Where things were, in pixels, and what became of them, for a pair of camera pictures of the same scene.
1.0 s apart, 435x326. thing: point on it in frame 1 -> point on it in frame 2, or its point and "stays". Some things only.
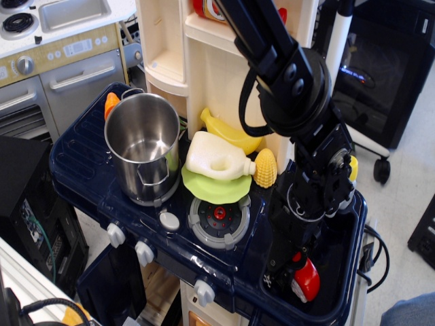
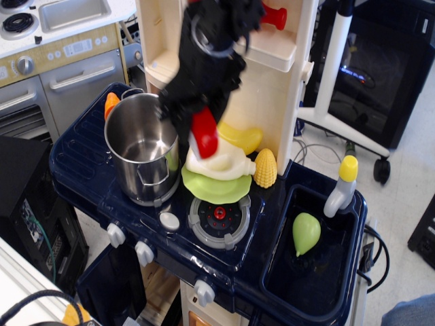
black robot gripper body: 290,233 -> 214,39
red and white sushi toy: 306,282 -> 204,136
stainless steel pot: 142,134 stays
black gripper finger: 274,279 -> 181,104
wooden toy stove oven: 56,56 stays
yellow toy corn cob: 266,172 stays
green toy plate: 215,191 stays
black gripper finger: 298,256 -> 215,95
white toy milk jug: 210,157 stays
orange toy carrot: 111,100 stays
